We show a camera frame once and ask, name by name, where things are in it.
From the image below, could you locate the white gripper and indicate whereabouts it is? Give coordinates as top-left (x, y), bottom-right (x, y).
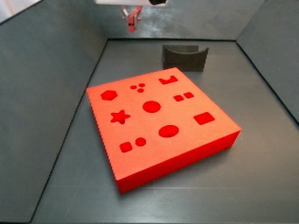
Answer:
top-left (93, 0), bottom-right (168, 21)

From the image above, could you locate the red double-square peg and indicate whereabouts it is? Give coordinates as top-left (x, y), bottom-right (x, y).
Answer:
top-left (126, 13), bottom-right (136, 32)

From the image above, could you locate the black curved stand fixture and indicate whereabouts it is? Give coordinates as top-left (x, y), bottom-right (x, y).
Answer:
top-left (162, 45), bottom-right (209, 72)

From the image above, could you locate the red shape-sorting board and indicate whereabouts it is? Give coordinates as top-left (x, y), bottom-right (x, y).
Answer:
top-left (86, 68), bottom-right (240, 193)

